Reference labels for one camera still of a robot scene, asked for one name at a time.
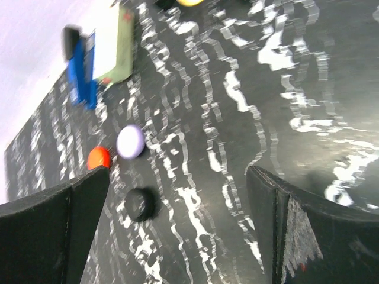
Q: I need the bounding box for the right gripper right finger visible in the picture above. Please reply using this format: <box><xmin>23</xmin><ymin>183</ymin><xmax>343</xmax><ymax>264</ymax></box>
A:
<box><xmin>246</xmin><ymin>166</ymin><xmax>378</xmax><ymax>283</ymax></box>

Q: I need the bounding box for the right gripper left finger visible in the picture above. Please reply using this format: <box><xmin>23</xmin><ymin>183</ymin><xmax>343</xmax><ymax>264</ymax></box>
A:
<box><xmin>1</xmin><ymin>166</ymin><xmax>110</xmax><ymax>283</ymax></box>

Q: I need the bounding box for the white rectangular box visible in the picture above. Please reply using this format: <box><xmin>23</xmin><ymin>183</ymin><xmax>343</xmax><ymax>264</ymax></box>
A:
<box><xmin>93</xmin><ymin>2</ymin><xmax>134</xmax><ymax>85</ymax></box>

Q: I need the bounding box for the orange earbud charging case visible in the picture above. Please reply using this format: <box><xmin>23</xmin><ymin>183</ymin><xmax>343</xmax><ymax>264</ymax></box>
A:
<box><xmin>87</xmin><ymin>146</ymin><xmax>112</xmax><ymax>170</ymax></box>

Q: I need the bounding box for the white whiteboard wooden frame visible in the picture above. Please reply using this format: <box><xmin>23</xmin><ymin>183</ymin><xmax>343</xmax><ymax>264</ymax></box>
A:
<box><xmin>176</xmin><ymin>0</ymin><xmax>203</xmax><ymax>7</ymax></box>

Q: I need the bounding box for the blue black stapler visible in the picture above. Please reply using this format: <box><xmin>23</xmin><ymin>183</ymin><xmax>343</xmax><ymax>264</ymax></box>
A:
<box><xmin>62</xmin><ymin>25</ymin><xmax>98</xmax><ymax>109</ymax></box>

